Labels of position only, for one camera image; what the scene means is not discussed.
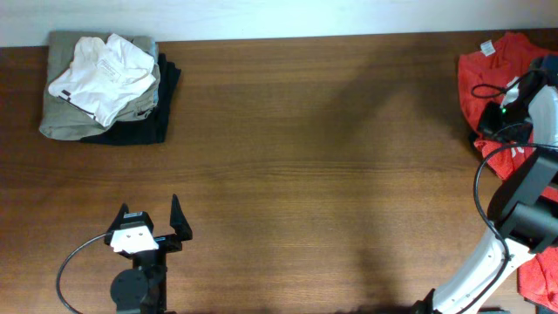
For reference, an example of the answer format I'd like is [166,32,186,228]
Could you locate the black cable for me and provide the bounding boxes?
[457,67,558,314]
[55,232,112,314]

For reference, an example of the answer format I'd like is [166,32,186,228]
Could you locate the red orange t-shirt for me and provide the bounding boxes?
[458,32,557,312]

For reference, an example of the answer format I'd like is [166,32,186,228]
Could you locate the left black cable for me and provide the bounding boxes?
[55,232,112,314]

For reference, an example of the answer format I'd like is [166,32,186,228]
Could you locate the olive grey folded garment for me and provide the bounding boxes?
[39,31,160,140]

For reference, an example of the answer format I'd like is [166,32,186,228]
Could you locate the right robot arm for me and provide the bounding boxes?
[411,54,557,314]

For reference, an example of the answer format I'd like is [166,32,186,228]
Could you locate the black folded garment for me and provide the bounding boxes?
[80,53,181,146]

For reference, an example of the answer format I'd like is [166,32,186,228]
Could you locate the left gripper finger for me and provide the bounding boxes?
[169,194,193,241]
[108,203,129,231]

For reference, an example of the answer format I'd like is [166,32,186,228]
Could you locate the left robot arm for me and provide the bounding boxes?
[104,195,193,314]

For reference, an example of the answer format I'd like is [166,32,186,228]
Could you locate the right black cable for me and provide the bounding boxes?
[457,67,558,314]

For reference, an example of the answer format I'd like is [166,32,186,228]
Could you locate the white folded shirt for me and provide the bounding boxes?
[48,34,156,127]

